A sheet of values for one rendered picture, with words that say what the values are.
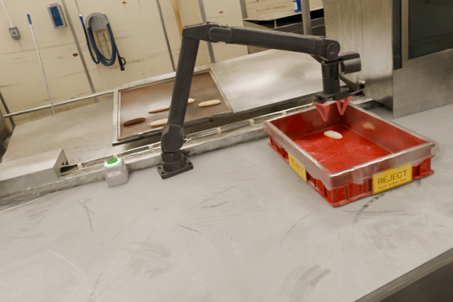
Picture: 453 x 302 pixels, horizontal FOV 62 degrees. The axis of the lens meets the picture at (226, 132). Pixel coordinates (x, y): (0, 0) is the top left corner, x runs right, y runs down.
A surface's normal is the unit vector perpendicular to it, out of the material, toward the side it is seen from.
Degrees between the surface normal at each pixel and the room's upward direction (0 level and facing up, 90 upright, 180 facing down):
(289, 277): 0
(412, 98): 90
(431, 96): 90
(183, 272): 0
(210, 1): 90
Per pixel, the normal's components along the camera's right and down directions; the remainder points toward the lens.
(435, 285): -0.18, -0.91
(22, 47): 0.20, 0.35
